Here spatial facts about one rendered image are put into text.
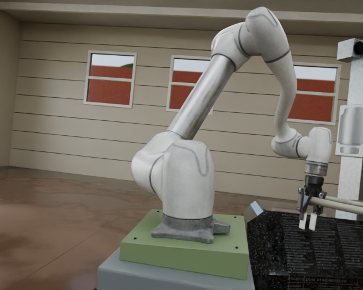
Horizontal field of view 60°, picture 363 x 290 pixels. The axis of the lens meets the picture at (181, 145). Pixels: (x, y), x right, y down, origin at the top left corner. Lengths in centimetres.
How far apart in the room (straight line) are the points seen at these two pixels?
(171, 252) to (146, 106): 742
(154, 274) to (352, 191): 214
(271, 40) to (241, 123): 673
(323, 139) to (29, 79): 887
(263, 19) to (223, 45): 18
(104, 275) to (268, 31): 93
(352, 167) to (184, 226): 204
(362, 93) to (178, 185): 214
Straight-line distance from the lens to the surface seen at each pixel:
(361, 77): 285
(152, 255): 89
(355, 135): 271
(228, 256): 86
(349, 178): 279
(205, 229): 93
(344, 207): 140
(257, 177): 792
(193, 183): 88
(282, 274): 157
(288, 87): 130
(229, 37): 128
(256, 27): 120
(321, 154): 144
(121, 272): 86
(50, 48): 958
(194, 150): 89
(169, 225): 93
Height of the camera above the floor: 114
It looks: 1 degrees down
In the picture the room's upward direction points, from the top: 6 degrees clockwise
